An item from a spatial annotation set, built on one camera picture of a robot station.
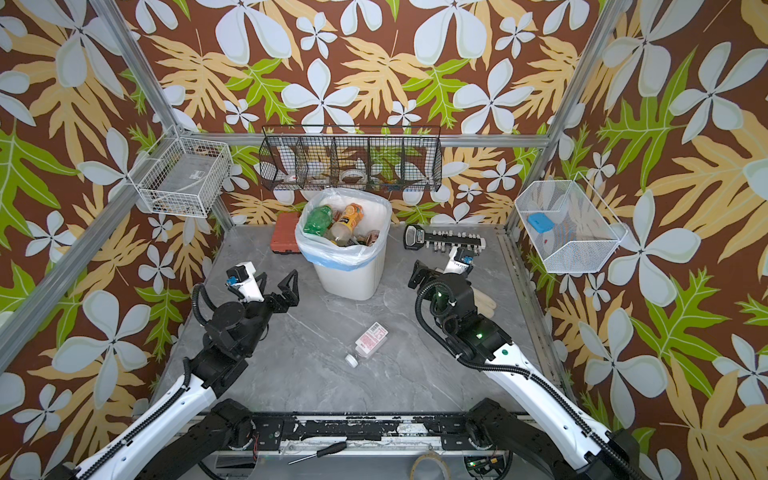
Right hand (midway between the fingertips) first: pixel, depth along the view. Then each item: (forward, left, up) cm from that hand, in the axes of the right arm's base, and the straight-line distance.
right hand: (427, 266), depth 73 cm
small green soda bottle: (+20, +30, -2) cm, 36 cm away
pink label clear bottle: (-11, +16, -23) cm, 30 cm away
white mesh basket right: (+14, -43, -1) cm, 45 cm away
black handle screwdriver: (-36, +26, -27) cm, 52 cm away
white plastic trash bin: (+7, +18, -18) cm, 27 cm away
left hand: (-1, +37, 0) cm, 37 cm away
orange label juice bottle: (+17, +23, -4) cm, 29 cm away
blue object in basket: (+17, -35, -2) cm, 40 cm away
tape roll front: (-37, 0, -28) cm, 46 cm away
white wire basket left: (+28, +69, +7) cm, 75 cm away
